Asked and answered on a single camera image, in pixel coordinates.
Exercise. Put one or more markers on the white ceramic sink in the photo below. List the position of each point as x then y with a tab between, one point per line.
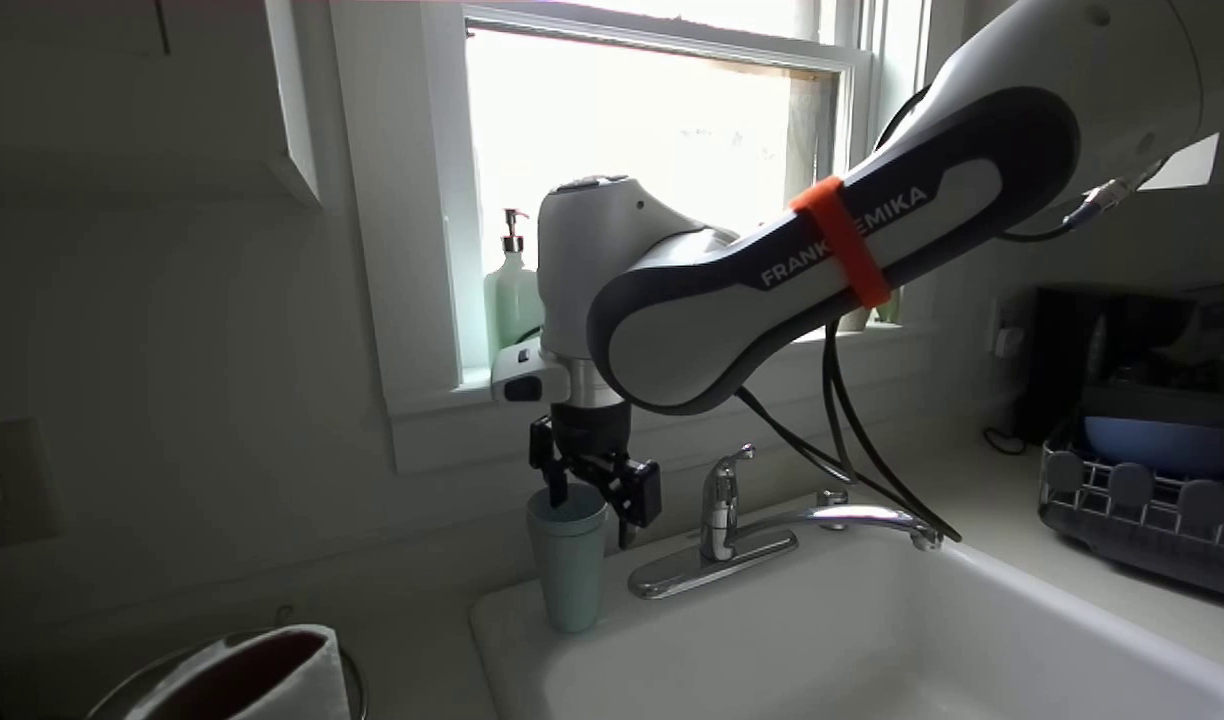
836	641

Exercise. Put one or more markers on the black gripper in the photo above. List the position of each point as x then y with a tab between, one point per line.
595	424

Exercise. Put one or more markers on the blue bowl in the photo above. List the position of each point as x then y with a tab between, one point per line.
1156	444

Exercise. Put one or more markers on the white upper cabinet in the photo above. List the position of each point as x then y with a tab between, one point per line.
1184	160

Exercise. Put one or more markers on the green soap pump bottle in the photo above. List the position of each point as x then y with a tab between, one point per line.
509	301

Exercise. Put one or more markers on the teal plastic cup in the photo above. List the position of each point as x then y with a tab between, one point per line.
578	516
574	587

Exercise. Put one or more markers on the white framed window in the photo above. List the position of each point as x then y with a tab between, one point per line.
639	120

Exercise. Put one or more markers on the white wall cabinet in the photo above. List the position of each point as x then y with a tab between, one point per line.
132	93

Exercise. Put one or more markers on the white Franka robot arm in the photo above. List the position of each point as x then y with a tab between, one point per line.
836	253

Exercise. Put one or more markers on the black box appliance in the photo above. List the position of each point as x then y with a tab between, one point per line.
1067	363

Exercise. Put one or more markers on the chrome faucet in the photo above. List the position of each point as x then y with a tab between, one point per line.
721	525

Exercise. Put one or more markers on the chrome sprayer knob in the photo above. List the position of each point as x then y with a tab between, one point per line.
824	494

